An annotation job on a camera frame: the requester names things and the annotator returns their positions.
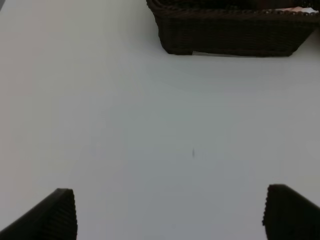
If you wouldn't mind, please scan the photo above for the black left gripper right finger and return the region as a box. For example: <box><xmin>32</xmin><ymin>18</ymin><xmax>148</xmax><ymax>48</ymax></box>
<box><xmin>262</xmin><ymin>184</ymin><xmax>320</xmax><ymax>240</ymax></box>

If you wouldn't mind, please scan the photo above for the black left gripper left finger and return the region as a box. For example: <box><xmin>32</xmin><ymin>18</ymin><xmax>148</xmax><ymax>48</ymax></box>
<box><xmin>0</xmin><ymin>188</ymin><xmax>78</xmax><ymax>240</ymax></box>

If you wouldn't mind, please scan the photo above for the dark brown wicker basket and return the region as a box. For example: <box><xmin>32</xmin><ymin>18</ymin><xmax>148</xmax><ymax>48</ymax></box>
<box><xmin>146</xmin><ymin>0</ymin><xmax>320</xmax><ymax>57</ymax></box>

